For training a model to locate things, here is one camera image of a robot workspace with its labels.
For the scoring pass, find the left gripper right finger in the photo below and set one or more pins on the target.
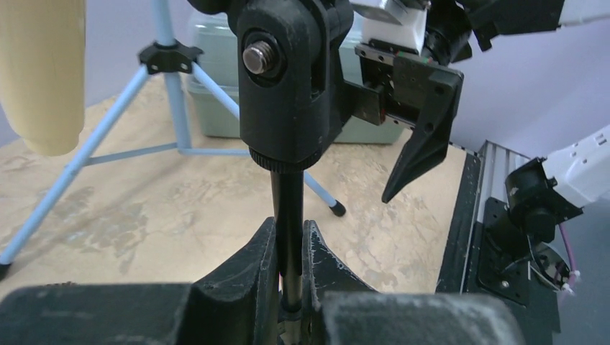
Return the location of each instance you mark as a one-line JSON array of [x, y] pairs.
[[339, 308]]

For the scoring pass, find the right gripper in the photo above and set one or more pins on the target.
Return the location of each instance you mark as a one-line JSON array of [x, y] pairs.
[[421, 91]]

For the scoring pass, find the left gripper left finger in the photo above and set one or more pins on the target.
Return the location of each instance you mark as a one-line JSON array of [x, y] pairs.
[[143, 309]]

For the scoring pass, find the black tripod mic stand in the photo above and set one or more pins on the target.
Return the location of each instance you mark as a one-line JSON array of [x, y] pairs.
[[292, 104]]

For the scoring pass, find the beige condenser microphone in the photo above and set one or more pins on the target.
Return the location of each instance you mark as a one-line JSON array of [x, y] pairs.
[[43, 72]]

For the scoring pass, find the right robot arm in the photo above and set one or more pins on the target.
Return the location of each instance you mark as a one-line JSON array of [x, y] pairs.
[[548, 48]]

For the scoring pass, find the blue music stand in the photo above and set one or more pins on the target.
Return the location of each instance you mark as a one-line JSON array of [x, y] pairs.
[[163, 217]]

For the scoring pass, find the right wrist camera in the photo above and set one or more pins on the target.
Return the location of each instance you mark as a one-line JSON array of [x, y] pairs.
[[394, 22]]

